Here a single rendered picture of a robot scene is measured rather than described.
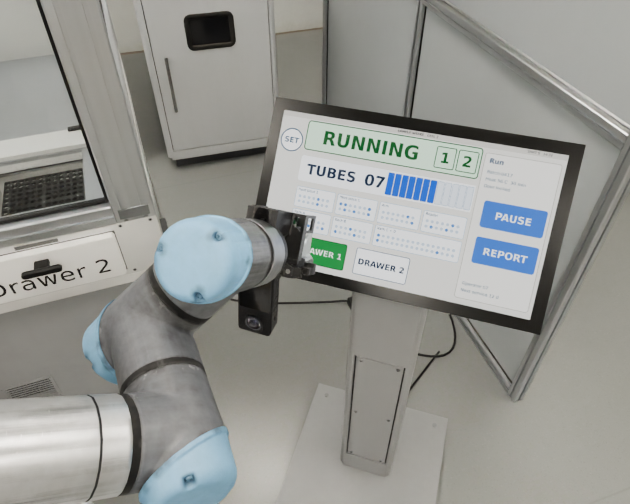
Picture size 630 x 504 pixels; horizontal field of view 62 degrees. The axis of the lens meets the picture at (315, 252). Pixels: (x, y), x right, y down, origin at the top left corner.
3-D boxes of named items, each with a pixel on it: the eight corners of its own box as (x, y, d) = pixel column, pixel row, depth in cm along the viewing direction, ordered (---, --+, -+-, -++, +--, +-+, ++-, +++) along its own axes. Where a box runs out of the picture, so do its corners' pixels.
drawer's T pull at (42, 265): (63, 271, 104) (61, 266, 103) (22, 281, 103) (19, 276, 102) (63, 259, 107) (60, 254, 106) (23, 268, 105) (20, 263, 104)
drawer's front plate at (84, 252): (127, 273, 115) (114, 236, 107) (-19, 308, 108) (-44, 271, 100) (126, 268, 116) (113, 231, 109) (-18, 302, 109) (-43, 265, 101)
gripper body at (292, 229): (319, 216, 70) (294, 214, 58) (307, 280, 70) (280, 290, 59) (265, 205, 71) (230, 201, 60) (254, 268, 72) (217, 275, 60)
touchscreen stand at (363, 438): (422, 585, 144) (525, 377, 73) (267, 531, 154) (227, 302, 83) (446, 423, 178) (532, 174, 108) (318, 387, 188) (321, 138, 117)
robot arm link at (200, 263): (125, 259, 46) (193, 194, 44) (186, 253, 56) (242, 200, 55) (180, 331, 45) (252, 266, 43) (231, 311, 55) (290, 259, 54)
